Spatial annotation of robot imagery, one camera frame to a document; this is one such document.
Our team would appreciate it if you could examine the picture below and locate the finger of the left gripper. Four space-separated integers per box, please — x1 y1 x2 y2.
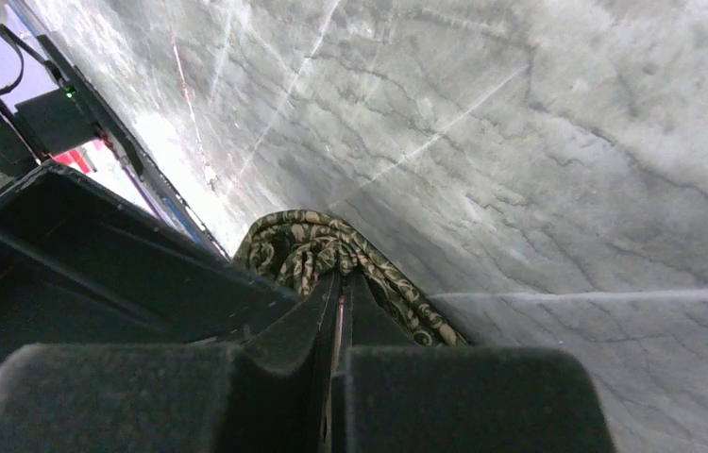
0 163 297 363

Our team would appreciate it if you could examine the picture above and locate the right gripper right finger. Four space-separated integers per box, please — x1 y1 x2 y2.
331 273 615 452

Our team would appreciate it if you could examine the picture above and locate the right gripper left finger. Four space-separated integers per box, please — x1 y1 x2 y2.
0 273 341 452

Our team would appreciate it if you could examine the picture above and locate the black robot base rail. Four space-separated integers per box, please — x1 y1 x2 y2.
0 24 228 260

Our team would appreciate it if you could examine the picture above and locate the olive gold patterned tie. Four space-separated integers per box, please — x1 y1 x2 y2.
232 209 468 346

